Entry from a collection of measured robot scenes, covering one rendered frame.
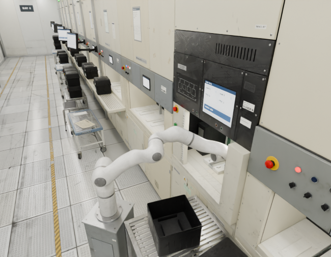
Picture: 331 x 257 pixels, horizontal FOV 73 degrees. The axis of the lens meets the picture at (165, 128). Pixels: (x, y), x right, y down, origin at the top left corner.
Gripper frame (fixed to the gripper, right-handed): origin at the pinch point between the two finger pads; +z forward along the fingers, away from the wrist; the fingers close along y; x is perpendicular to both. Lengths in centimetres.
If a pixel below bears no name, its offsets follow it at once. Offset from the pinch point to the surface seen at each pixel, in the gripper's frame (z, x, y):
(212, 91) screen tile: -30, 41, -10
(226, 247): -46, -35, 37
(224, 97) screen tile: -30, 42, 1
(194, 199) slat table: -36, -45, -11
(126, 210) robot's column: -87, -46, -24
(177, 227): -61, -45, 6
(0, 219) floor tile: -201, -123, -144
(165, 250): -77, -41, 20
